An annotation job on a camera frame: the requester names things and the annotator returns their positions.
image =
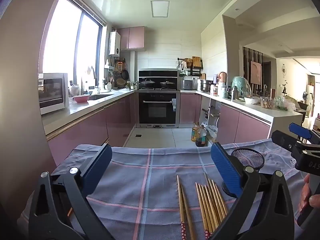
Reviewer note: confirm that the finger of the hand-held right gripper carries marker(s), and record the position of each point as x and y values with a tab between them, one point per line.
300	130
282	140

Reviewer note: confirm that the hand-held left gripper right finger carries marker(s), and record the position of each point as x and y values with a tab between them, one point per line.
225	170

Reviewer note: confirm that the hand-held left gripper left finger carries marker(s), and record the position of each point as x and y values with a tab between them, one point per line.
97	170

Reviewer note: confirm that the black mesh utensil holder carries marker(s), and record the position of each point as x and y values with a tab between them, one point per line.
250	158

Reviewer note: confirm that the bundle of wooden chopsticks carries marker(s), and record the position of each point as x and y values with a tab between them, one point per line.
210	205

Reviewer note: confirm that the person's right hand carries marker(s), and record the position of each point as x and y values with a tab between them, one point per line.
305	195

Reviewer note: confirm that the white peninsula countertop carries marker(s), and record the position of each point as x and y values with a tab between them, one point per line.
275	116

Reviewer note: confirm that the bag of greens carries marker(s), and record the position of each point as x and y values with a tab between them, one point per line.
282	103

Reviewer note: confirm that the long pink base cabinet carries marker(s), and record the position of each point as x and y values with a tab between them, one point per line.
82	135

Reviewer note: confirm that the dark oil bottle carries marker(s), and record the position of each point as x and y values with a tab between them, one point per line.
200	140

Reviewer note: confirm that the clear plastic bag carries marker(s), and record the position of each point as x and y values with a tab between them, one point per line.
212	131

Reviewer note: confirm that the pink peninsula cabinet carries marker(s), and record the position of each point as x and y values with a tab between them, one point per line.
237	125

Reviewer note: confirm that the yellow oil bottle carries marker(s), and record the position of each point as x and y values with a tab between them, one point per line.
195	133

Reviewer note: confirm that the white bowl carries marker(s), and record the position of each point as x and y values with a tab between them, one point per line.
251	100

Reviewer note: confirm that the blue plaid tablecloth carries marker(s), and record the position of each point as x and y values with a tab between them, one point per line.
150	192

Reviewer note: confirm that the white sink countertop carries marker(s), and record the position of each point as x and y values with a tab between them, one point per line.
75	110

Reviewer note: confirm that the green glass jug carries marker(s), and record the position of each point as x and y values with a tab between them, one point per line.
238	83

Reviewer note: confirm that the small pink base cabinet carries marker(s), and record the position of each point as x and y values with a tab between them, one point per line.
188	107

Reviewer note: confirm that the pink bowl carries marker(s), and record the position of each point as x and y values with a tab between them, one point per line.
81	99

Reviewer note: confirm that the white container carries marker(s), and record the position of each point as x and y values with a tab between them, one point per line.
221	88

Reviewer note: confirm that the white spotted jar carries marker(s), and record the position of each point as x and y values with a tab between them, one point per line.
108	87

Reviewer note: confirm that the black built-in oven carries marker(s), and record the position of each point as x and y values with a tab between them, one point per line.
157	110

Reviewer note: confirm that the steel stockpot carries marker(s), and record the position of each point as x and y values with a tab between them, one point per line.
205	86

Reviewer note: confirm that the pink kettle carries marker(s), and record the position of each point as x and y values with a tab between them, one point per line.
222	78

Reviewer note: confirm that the white toaster oven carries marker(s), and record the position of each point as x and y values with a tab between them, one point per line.
63	90

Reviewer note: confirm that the wooden slat partition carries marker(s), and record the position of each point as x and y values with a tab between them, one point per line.
246	60

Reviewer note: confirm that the woven basket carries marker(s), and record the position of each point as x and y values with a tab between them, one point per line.
121	82

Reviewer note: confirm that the steel kettle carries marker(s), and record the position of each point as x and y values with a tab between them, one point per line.
133	86

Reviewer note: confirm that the steel sink faucet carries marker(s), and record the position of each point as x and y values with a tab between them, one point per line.
94	74

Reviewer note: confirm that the hanging frying pan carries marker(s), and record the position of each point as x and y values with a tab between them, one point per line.
125	75

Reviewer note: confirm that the black wok with lid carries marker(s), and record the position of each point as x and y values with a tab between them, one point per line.
147	82

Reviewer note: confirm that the black pan with lid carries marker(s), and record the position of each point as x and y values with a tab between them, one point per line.
167	83

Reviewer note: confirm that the wooden cutting board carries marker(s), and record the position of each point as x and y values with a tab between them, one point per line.
196	62

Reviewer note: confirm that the black range hood stove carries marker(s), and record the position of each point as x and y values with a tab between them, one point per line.
157	73

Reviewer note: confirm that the white water heater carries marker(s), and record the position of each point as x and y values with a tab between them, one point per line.
114	43

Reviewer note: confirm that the kitchen window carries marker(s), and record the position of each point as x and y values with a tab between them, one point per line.
62	42

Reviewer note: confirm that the ceiling light panel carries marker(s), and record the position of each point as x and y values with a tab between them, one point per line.
160	8

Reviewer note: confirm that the wall clock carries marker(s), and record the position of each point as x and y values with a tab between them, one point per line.
284	70

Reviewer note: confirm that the pink wall picture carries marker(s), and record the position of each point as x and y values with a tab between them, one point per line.
256	72

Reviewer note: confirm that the black wall rack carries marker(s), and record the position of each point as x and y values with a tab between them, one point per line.
192	73

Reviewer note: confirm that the pink wall cabinet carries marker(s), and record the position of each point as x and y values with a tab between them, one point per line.
132	37

